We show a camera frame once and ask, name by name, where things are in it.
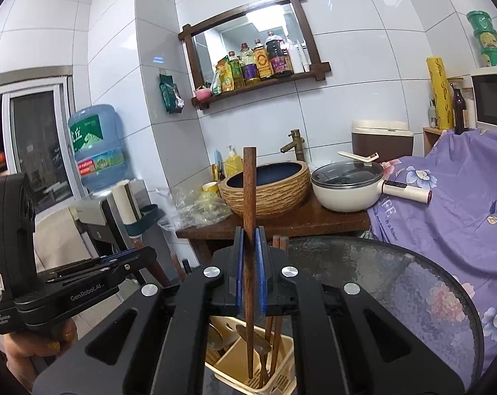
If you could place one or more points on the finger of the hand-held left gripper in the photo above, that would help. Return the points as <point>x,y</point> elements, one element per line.
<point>137,261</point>
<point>114,259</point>

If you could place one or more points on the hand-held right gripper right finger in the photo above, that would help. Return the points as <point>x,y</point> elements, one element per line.
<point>260,271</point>

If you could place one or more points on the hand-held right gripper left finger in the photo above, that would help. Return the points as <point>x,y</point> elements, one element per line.
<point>240,271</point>

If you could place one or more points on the metal spoon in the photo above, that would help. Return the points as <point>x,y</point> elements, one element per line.
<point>214,337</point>
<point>242,335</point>

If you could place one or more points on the cream plastic utensil basket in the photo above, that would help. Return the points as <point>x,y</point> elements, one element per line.
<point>232,362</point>

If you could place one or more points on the person's left hand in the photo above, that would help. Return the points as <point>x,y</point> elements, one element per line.
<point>30,352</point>

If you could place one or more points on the grey water dispenser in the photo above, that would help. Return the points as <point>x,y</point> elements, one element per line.
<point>108,230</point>

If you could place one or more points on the teal paper roll holder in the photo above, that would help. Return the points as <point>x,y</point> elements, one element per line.
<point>147,218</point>

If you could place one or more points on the clear plastic bags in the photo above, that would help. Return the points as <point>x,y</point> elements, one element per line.
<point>190,210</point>

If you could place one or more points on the dark wooden washstand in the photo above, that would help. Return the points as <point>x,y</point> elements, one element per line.
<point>314,220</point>

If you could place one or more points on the woven pattern basin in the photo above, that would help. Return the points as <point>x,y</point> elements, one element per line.
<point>281,195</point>

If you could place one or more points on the yellow cup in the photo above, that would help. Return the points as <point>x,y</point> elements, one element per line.
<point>210,189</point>

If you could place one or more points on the aluminium sliding door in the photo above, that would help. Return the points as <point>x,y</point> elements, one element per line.
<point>38,144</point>

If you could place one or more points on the yellow soap bottle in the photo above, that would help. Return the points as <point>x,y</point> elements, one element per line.
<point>233,164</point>

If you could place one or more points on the blue plastic item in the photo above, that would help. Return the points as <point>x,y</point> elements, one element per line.
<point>218,164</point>

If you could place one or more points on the white pot with glass lid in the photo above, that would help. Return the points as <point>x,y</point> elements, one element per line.
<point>343,197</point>

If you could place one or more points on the blue water jug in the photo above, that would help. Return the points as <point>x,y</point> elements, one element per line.
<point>96,144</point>

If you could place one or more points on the bronze faucet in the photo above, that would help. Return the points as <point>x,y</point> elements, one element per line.
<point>297,144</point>

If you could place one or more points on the round glass table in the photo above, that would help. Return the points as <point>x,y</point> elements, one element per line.
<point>396,288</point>

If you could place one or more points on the white rice scoop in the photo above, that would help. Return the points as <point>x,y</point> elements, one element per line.
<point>355,156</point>

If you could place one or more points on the green hanging packet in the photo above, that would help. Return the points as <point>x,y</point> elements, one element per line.
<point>170,94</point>

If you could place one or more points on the pink bowl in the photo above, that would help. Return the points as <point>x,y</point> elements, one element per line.
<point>202,94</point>

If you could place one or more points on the brown and white rice cooker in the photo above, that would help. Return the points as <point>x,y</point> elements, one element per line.
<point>382,140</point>

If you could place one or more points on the yellow green pouch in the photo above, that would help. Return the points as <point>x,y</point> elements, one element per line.
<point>223,76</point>

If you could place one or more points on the purple floral cloth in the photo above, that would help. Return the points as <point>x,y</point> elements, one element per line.
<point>449,214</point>

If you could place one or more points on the green oil bottle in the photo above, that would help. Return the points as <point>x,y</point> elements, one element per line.
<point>235,72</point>

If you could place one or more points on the purple label oil bottle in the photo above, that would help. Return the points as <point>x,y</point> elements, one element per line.
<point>250,68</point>

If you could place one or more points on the amber bottle yellow label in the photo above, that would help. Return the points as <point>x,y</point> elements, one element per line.
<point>263,63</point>

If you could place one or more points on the dark soy sauce bottle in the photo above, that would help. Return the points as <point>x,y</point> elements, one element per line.
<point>279,59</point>

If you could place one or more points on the white squeeze bottle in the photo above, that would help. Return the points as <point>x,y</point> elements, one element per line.
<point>299,59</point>

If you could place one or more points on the light wooden rack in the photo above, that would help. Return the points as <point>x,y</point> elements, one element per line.
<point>431,138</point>

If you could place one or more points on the wooden framed mirror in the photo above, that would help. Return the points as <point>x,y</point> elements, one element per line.
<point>240,37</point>

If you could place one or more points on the yellow wrap roll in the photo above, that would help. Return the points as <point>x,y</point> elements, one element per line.
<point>439,94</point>

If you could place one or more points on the brown glass bottle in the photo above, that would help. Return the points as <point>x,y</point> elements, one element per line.
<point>459,111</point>

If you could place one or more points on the white microwave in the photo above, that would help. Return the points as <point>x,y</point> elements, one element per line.
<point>493,96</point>

